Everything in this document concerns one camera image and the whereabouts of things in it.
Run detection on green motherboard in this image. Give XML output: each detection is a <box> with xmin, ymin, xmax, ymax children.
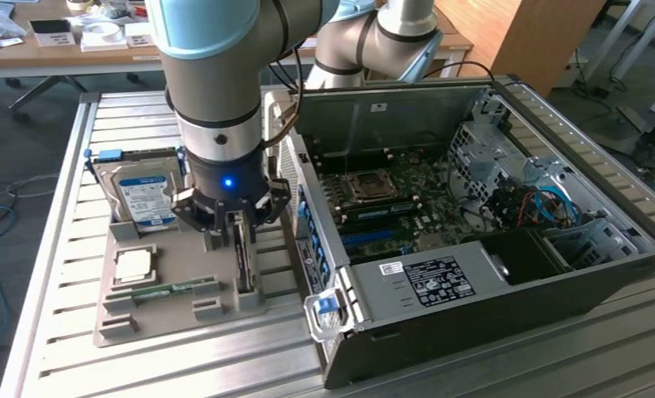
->
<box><xmin>314</xmin><ymin>144</ymin><xmax>472</xmax><ymax>266</ymax></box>

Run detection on case handle with blue latch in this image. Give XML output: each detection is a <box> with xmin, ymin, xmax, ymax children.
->
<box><xmin>302</xmin><ymin>288</ymin><xmax>356</xmax><ymax>343</ymax></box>

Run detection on graphics card with metal bracket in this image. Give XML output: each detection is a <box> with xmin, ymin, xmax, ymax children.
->
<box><xmin>223</xmin><ymin>210</ymin><xmax>256</xmax><ymax>296</ymax></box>

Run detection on black open PC case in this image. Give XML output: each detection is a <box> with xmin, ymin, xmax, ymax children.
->
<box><xmin>262</xmin><ymin>74</ymin><xmax>655</xmax><ymax>391</ymax></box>

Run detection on green RAM stick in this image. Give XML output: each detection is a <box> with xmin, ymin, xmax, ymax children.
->
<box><xmin>105</xmin><ymin>278</ymin><xmax>217</xmax><ymax>299</ymax></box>

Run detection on wooden desk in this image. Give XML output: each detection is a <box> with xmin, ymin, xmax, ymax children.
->
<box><xmin>0</xmin><ymin>0</ymin><xmax>476</xmax><ymax>80</ymax></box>

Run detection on blue expansion slot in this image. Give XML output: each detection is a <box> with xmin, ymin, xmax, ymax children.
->
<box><xmin>340</xmin><ymin>229</ymin><xmax>394</xmax><ymax>248</ymax></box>

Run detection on grey parts rack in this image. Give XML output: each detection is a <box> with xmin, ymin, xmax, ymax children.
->
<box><xmin>91</xmin><ymin>206</ymin><xmax>268</xmax><ymax>349</ymax></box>

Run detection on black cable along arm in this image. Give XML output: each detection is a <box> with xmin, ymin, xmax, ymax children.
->
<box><xmin>260</xmin><ymin>41</ymin><xmax>309</xmax><ymax>150</ymax></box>

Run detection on plain white box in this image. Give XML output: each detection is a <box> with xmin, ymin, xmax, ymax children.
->
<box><xmin>122</xmin><ymin>22</ymin><xmax>159</xmax><ymax>48</ymax></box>

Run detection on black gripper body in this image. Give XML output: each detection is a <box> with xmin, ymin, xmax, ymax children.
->
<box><xmin>185</xmin><ymin>151</ymin><xmax>273</xmax><ymax>212</ymax></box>

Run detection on black plastic shroud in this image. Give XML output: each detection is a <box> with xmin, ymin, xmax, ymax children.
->
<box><xmin>478</xmin><ymin>230</ymin><xmax>574</xmax><ymax>287</ymax></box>

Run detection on blue wire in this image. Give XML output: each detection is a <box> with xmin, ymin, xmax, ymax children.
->
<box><xmin>530</xmin><ymin>188</ymin><xmax>582</xmax><ymax>227</ymax></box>

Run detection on wooden cabinet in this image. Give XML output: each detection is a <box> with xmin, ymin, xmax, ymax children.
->
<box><xmin>434</xmin><ymin>0</ymin><xmax>608</xmax><ymax>99</ymax></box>

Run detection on perforated silver disk bay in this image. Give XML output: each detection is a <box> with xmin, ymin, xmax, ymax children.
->
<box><xmin>448</xmin><ymin>119</ymin><xmax>528</xmax><ymax>200</ymax></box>

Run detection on white boxes on desk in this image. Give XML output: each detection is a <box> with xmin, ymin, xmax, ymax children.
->
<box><xmin>78</xmin><ymin>22</ymin><xmax>127</xmax><ymax>53</ymax></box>

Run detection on red wire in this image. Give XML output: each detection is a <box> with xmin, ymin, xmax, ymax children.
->
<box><xmin>517</xmin><ymin>194</ymin><xmax>544</xmax><ymax>227</ymax></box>

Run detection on silver chipset heatsink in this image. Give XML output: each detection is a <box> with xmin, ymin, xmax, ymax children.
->
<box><xmin>418</xmin><ymin>234</ymin><xmax>450</xmax><ymax>251</ymax></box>

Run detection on white box with black top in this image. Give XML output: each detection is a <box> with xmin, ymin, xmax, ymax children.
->
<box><xmin>27</xmin><ymin>19</ymin><xmax>77</xmax><ymax>47</ymax></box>

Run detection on CPU socket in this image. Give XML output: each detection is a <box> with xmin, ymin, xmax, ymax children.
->
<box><xmin>346</xmin><ymin>167</ymin><xmax>400</xmax><ymax>204</ymax></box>

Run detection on silver CPU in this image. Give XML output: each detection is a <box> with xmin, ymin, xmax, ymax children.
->
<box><xmin>113</xmin><ymin>250</ymin><xmax>154</xmax><ymax>283</ymax></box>

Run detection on slotted silver disk bay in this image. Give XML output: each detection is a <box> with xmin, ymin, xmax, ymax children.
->
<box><xmin>541</xmin><ymin>217</ymin><xmax>641</xmax><ymax>270</ymax></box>

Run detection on grey power supply unit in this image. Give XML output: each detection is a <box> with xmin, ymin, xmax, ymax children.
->
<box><xmin>334</xmin><ymin>242</ymin><xmax>514</xmax><ymax>328</ymax></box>

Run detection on hard disk with blue carrier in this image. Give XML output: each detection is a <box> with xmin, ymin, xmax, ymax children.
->
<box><xmin>82</xmin><ymin>143</ymin><xmax>193</xmax><ymax>233</ymax></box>

